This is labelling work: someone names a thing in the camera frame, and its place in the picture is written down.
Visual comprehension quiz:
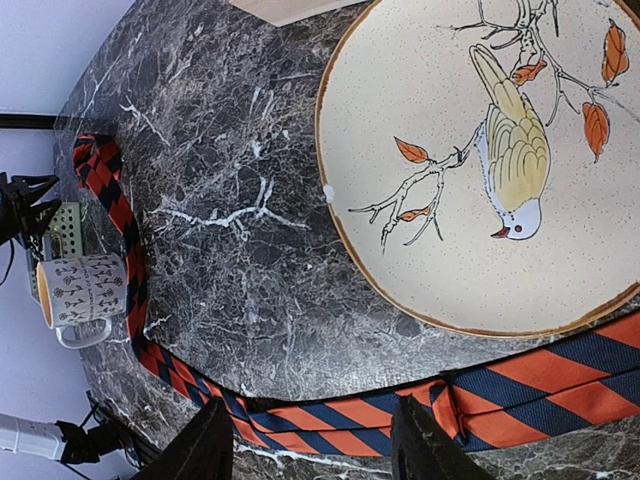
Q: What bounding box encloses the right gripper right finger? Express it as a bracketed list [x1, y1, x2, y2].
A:
[391, 396, 492, 480]

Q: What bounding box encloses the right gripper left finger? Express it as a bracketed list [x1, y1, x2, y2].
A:
[133, 399, 234, 480]

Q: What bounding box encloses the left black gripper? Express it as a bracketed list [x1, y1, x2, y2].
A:
[1, 172, 61, 245]

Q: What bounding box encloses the red navy striped tie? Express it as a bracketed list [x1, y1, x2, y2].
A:
[72, 134, 639, 457]

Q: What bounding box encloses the green plastic basket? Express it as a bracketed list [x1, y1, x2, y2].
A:
[42, 202, 83, 261]

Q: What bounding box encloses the white patterned mug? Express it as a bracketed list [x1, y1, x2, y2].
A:
[36, 253, 127, 350]

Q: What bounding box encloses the bird pattern ceramic plate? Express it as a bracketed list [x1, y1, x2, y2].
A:
[315, 1, 639, 338]

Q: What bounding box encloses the wooden compartment organizer box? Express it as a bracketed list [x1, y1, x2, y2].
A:
[230, 0, 362, 27]

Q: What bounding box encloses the left black frame post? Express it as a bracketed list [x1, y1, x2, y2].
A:
[0, 113, 56, 130]

